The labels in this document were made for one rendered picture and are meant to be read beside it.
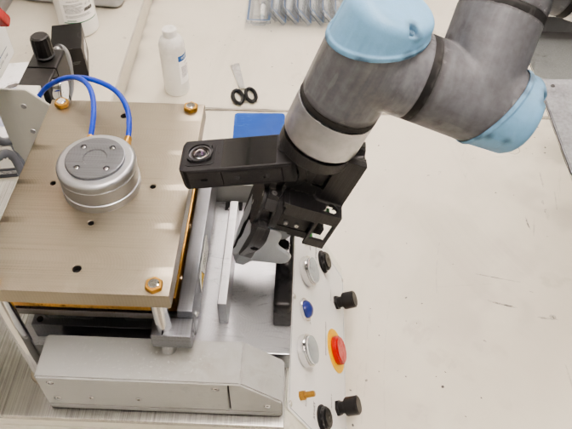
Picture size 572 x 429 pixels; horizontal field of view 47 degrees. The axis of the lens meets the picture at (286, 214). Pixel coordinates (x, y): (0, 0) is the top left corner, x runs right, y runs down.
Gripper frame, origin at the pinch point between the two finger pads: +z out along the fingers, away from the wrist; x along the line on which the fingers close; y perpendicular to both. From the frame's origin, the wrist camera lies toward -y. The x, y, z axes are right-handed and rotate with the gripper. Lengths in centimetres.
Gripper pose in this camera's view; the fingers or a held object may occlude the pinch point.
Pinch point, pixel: (235, 252)
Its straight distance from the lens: 76.2
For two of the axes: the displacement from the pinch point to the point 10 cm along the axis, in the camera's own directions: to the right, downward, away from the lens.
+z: -3.5, 6.1, 7.1
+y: 9.4, 2.6, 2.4
